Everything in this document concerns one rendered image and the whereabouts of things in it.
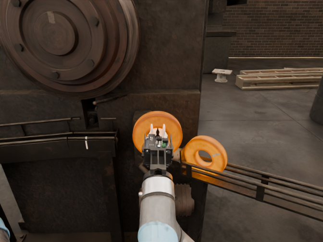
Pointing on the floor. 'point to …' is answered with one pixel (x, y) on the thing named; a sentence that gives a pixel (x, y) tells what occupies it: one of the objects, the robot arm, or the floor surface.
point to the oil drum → (317, 104)
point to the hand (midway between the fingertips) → (157, 129)
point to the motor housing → (187, 202)
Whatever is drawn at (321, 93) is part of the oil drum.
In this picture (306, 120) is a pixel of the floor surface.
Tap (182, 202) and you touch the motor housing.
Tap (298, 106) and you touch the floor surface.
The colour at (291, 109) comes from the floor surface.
